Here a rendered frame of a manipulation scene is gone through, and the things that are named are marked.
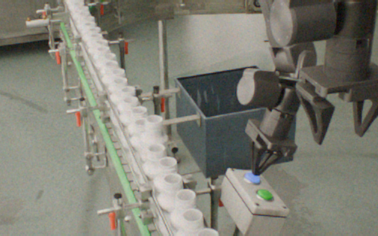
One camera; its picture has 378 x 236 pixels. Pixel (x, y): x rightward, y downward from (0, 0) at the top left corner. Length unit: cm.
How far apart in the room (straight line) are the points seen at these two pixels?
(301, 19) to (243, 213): 56
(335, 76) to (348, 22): 7
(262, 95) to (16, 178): 236
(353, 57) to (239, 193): 51
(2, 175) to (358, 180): 192
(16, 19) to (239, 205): 368
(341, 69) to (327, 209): 227
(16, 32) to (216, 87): 285
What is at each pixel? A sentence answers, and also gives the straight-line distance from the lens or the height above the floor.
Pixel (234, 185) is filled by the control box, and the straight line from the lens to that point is 120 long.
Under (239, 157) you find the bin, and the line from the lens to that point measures 188.
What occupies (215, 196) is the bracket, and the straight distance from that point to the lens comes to 124.
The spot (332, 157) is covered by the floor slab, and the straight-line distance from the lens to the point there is 340.
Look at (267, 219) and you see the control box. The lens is 116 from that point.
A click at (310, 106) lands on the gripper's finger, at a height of 144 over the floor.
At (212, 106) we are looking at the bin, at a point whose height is 81.
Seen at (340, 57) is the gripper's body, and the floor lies 152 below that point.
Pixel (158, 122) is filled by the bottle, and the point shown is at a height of 119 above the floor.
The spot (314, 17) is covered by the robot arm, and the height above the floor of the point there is 158.
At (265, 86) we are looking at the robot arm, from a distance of 109.
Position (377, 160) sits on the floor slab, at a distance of 343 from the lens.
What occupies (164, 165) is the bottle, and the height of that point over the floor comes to 115.
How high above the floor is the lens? 181
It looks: 26 degrees down
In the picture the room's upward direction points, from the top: 3 degrees counter-clockwise
